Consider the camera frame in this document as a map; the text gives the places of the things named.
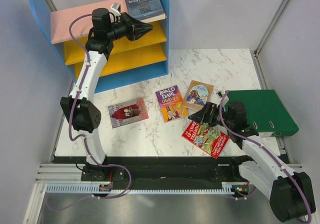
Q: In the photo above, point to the Nineteen Eighty-Four blue book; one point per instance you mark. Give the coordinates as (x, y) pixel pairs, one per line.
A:
(146, 11)

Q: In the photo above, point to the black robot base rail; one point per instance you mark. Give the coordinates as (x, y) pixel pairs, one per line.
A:
(176, 172)

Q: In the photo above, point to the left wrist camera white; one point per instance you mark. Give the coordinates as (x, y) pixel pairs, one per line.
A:
(115, 9)

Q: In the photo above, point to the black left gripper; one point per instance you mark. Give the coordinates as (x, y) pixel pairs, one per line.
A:
(132, 24)

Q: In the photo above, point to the light blue cable duct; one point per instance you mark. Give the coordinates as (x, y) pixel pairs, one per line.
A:
(97, 188)

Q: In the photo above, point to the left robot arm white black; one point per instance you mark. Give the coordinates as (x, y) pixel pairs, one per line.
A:
(78, 107)

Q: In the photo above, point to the Charlie Chocolate Factory book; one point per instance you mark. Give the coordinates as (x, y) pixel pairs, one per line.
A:
(171, 104)

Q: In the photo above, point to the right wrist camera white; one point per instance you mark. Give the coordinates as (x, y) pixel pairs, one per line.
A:
(220, 94)

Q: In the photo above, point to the colourful blue wooden bookshelf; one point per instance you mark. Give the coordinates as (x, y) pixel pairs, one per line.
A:
(117, 49)

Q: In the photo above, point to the Hamlet picture book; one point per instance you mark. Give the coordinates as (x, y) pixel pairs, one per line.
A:
(127, 112)

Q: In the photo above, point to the aluminium frame post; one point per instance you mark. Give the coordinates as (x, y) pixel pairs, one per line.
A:
(271, 26)

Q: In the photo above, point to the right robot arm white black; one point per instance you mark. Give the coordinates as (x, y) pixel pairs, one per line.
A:
(290, 193)

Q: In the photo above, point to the Othello tan picture book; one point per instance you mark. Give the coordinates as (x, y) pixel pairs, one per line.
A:
(197, 95)

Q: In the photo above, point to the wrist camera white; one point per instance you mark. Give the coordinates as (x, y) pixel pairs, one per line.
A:
(220, 94)
(115, 9)

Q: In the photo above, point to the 13-Storey Treehouse red book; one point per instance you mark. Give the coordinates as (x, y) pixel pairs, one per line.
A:
(207, 138)

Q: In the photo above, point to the green lever arch file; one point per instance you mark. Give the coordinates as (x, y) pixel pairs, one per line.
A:
(265, 112)

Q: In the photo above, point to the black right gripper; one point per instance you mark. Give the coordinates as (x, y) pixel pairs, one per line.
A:
(206, 114)

